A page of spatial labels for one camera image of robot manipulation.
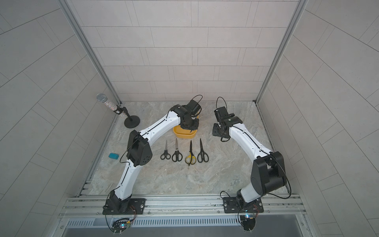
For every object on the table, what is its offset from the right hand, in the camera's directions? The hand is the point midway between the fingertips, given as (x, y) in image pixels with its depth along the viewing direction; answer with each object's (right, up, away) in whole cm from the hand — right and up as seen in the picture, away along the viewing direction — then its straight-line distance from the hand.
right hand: (217, 131), depth 87 cm
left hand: (-12, +2, +4) cm, 13 cm away
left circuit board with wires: (-48, -42, -18) cm, 67 cm away
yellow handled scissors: (-16, -17, -1) cm, 23 cm away
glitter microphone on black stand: (-59, +4, +17) cm, 61 cm away
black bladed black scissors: (-9, -15, +2) cm, 18 cm away
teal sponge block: (-62, -15, 0) cm, 63 cm away
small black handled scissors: (-31, -15, +2) cm, 34 cm away
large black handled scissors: (-24, -15, +1) cm, 28 cm away
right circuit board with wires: (+12, -40, -19) cm, 46 cm away
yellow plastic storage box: (-21, -3, +6) cm, 22 cm away
